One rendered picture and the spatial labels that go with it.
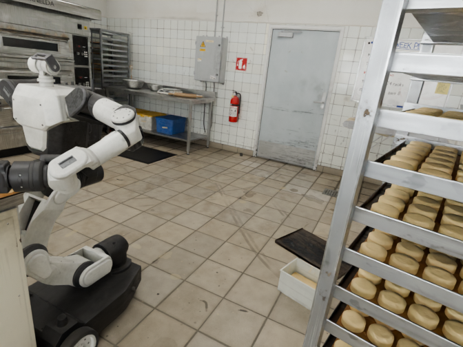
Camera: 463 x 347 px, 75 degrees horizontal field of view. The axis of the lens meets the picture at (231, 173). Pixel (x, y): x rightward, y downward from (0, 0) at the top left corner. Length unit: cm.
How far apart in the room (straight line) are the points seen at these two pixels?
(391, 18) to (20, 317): 151
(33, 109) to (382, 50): 124
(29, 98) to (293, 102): 404
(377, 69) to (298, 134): 444
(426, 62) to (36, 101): 126
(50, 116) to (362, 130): 114
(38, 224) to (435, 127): 144
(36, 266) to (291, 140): 414
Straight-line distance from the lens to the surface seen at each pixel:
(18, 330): 157
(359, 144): 56
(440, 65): 57
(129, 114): 106
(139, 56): 646
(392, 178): 59
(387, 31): 55
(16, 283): 145
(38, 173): 99
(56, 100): 137
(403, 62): 57
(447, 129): 56
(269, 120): 508
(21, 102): 149
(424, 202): 76
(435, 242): 61
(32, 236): 155
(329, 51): 486
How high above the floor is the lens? 137
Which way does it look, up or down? 19 degrees down
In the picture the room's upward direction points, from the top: 6 degrees clockwise
